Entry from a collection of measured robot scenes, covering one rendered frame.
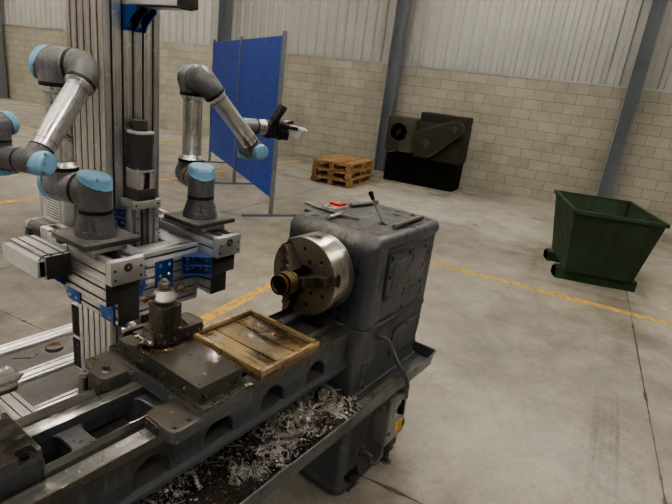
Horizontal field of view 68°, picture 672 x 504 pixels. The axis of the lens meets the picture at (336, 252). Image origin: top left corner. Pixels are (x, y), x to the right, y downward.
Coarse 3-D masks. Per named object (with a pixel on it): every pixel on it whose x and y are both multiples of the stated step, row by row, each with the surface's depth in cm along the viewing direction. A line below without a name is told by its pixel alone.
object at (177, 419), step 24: (96, 360) 155; (120, 360) 156; (96, 384) 146; (120, 384) 151; (144, 384) 151; (168, 384) 144; (240, 384) 149; (168, 408) 138; (192, 408) 138; (216, 408) 139; (168, 432) 129; (192, 432) 134
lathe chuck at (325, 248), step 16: (304, 240) 191; (320, 240) 190; (304, 256) 192; (320, 256) 188; (336, 256) 189; (304, 272) 202; (320, 272) 189; (336, 272) 186; (304, 288) 195; (336, 288) 187; (304, 304) 197; (320, 304) 192; (336, 304) 196
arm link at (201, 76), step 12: (192, 72) 208; (204, 72) 208; (192, 84) 209; (204, 84) 208; (216, 84) 210; (204, 96) 211; (216, 96) 211; (216, 108) 216; (228, 108) 216; (228, 120) 219; (240, 120) 221; (240, 132) 223; (252, 132) 227; (252, 144) 228; (252, 156) 231; (264, 156) 231
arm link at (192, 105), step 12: (180, 72) 217; (180, 84) 218; (192, 96) 217; (192, 108) 220; (192, 120) 222; (192, 132) 224; (192, 144) 225; (180, 156) 228; (192, 156) 227; (180, 168) 228; (180, 180) 231
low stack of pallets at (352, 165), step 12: (324, 156) 1000; (336, 156) 1022; (348, 156) 1044; (312, 168) 967; (324, 168) 955; (336, 168) 953; (348, 168) 937; (360, 168) 986; (312, 180) 971; (336, 180) 950; (348, 180) 942; (360, 180) 999
